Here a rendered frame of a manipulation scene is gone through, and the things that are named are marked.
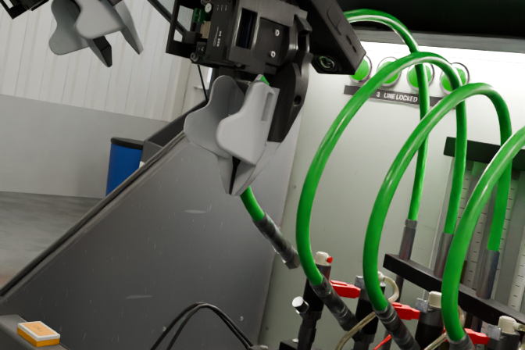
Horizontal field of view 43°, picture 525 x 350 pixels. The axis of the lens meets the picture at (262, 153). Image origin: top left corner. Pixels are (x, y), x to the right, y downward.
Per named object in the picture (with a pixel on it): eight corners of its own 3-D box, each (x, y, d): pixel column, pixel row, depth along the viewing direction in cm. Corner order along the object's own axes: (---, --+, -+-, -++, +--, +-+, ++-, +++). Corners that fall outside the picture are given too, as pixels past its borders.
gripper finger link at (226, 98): (162, 183, 52) (183, 66, 52) (217, 187, 57) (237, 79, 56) (187, 191, 50) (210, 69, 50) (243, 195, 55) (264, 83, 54)
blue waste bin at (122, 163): (88, 206, 710) (101, 134, 706) (138, 209, 749) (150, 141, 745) (114, 219, 664) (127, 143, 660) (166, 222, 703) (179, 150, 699)
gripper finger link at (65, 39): (65, 85, 77) (24, 12, 72) (104, 58, 80) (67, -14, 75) (80, 88, 75) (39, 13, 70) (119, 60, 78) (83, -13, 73)
